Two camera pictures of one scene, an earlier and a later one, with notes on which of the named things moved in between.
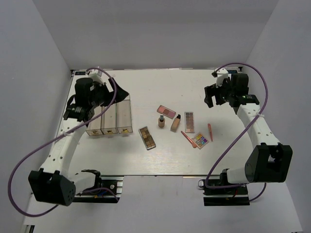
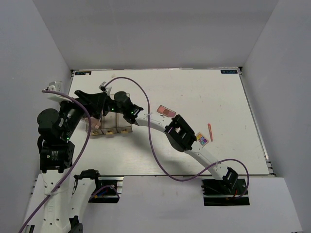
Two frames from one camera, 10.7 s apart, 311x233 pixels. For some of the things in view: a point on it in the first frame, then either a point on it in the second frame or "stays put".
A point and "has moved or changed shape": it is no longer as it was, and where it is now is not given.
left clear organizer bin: x=94 y=127 stays put
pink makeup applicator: x=209 y=125 stays put
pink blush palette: x=165 y=111 stays put
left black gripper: x=120 y=94 → x=94 y=102
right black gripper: x=212 y=90 → x=109 y=98
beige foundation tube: x=176 y=123 has moved or changed shape
